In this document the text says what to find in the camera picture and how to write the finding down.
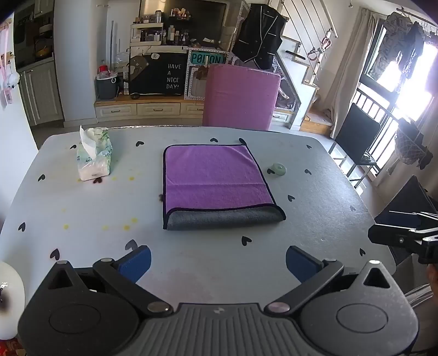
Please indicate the purple and grey towel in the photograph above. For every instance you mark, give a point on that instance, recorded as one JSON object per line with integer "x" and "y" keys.
{"x": 212, "y": 178}

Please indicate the cream tall cupboard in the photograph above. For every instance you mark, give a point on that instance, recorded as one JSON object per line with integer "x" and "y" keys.
{"x": 41, "y": 92}

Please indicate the black letter board cabinet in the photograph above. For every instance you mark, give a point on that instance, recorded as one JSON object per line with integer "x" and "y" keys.
{"x": 160, "y": 75}

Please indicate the small pale green tape roll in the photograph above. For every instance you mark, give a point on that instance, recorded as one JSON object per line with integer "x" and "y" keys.
{"x": 277, "y": 168}

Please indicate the hanging net bag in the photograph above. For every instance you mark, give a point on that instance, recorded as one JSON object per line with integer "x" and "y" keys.
{"x": 412, "y": 143}

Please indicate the white shelf organizer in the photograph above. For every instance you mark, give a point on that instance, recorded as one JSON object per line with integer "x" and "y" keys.
{"x": 147, "y": 34}

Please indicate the black jacket with white piping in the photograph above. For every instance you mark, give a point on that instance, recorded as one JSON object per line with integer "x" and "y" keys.
{"x": 260, "y": 30}

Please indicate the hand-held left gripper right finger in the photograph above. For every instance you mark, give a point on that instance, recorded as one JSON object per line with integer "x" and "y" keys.
{"x": 300, "y": 264}

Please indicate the cream low drawer cabinet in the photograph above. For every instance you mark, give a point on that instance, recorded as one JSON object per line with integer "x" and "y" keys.
{"x": 147, "y": 109}

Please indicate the green tissue pack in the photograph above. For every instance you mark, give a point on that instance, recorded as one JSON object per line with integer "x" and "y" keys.
{"x": 95, "y": 157}

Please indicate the white round object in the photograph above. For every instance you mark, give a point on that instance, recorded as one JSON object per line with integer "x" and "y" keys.
{"x": 12, "y": 301}

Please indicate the grey bucket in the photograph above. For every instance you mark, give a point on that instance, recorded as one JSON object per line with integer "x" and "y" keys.
{"x": 106, "y": 88}

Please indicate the white plush toy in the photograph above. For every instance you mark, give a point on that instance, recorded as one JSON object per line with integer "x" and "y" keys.
{"x": 13, "y": 78}

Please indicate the teal sign plate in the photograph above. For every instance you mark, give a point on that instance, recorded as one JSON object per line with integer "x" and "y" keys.
{"x": 205, "y": 59}

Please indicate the white heart print tablecloth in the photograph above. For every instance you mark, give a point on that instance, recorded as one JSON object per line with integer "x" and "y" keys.
{"x": 85, "y": 208}

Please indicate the yellow pot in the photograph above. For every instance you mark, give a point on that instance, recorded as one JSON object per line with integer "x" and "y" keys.
{"x": 43, "y": 49}

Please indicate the beige curtain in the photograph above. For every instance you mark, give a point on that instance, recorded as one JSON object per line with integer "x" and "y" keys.
{"x": 352, "y": 68}

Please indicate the pink upholstered chair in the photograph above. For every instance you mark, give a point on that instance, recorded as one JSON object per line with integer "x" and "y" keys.
{"x": 239, "y": 96}

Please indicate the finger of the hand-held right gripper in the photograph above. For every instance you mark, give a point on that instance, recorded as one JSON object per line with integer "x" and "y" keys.
{"x": 403, "y": 219}
{"x": 393, "y": 236}

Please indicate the black metal frame chair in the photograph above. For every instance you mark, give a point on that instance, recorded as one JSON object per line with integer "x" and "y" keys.
{"x": 359, "y": 133}

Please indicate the hanging dark clothes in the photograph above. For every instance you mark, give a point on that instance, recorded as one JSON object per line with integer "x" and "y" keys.
{"x": 400, "y": 44}

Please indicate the black folding chair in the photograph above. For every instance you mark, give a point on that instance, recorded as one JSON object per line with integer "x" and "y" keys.
{"x": 407, "y": 195}

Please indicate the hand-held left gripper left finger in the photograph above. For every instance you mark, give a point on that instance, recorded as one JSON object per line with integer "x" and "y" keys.
{"x": 136, "y": 264}

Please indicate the metal stair railing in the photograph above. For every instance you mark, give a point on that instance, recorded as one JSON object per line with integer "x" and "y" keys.
{"x": 308, "y": 24}

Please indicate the person's right forearm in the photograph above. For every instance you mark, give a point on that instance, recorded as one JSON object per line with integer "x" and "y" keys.
{"x": 433, "y": 280}

